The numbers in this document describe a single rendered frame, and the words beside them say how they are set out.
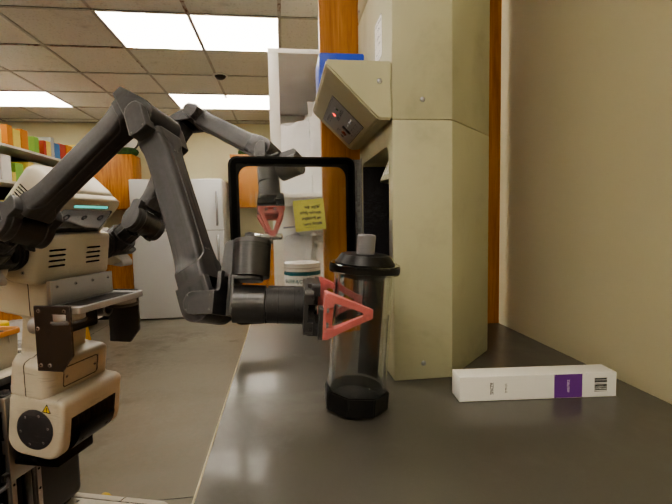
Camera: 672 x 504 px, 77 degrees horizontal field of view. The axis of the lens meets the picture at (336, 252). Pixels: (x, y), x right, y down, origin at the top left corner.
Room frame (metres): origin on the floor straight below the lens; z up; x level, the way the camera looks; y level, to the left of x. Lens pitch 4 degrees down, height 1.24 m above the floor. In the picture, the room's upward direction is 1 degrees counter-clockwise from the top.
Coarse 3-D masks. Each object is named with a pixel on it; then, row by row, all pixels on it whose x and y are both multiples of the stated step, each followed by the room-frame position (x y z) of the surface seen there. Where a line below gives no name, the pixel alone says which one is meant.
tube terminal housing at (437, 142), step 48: (384, 0) 0.80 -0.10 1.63; (432, 0) 0.77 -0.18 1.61; (480, 0) 0.88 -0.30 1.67; (384, 48) 0.81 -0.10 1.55; (432, 48) 0.77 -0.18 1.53; (480, 48) 0.88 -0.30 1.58; (432, 96) 0.77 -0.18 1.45; (480, 96) 0.88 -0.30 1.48; (384, 144) 0.81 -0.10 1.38; (432, 144) 0.76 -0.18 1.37; (480, 144) 0.88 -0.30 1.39; (432, 192) 0.76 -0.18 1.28; (480, 192) 0.89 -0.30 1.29; (432, 240) 0.76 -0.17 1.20; (480, 240) 0.89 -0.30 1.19; (432, 288) 0.76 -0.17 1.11; (480, 288) 0.89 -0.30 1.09; (432, 336) 0.76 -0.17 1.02; (480, 336) 0.89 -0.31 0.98
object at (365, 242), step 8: (360, 240) 0.63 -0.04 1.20; (368, 240) 0.63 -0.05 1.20; (360, 248) 0.63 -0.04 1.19; (368, 248) 0.63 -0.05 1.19; (344, 256) 0.62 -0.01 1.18; (352, 256) 0.61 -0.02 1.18; (360, 256) 0.61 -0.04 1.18; (368, 256) 0.61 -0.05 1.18; (376, 256) 0.62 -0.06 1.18; (384, 256) 0.63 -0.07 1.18; (344, 264) 0.61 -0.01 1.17; (352, 264) 0.61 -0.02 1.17; (360, 264) 0.60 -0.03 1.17; (368, 264) 0.60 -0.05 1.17; (376, 264) 0.60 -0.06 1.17; (384, 264) 0.61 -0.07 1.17; (392, 264) 0.63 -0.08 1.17
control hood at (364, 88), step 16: (336, 64) 0.74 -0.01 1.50; (352, 64) 0.75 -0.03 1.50; (368, 64) 0.75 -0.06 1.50; (384, 64) 0.75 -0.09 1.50; (320, 80) 0.84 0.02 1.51; (336, 80) 0.76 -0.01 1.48; (352, 80) 0.75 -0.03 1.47; (368, 80) 0.75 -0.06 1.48; (384, 80) 0.75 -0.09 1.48; (320, 96) 0.91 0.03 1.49; (336, 96) 0.83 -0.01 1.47; (352, 96) 0.76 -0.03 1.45; (368, 96) 0.75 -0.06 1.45; (384, 96) 0.75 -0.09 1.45; (320, 112) 1.00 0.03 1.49; (352, 112) 0.83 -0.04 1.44; (368, 112) 0.76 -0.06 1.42; (384, 112) 0.75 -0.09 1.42; (368, 128) 0.84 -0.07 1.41; (352, 144) 1.01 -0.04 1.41
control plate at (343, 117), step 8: (336, 104) 0.86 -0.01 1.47; (328, 112) 0.95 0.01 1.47; (336, 112) 0.91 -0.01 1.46; (344, 112) 0.86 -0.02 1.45; (328, 120) 1.00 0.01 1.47; (336, 120) 0.95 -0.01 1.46; (344, 120) 0.91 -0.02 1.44; (352, 120) 0.87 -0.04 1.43; (336, 128) 1.00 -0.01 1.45; (352, 128) 0.91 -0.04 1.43; (360, 128) 0.87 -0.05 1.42; (344, 136) 1.00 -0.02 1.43; (352, 136) 0.95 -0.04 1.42
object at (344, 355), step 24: (336, 264) 0.61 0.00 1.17; (336, 288) 0.63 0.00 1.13; (360, 288) 0.60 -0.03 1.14; (384, 288) 0.61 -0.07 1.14; (336, 312) 0.62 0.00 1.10; (360, 312) 0.60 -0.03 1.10; (384, 312) 0.61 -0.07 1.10; (336, 336) 0.62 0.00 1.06; (360, 336) 0.60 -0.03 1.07; (384, 336) 0.62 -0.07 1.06; (336, 360) 0.62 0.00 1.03; (360, 360) 0.60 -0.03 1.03; (384, 360) 0.62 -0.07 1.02; (336, 384) 0.62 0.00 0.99; (360, 384) 0.61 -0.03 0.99; (384, 384) 0.63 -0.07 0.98
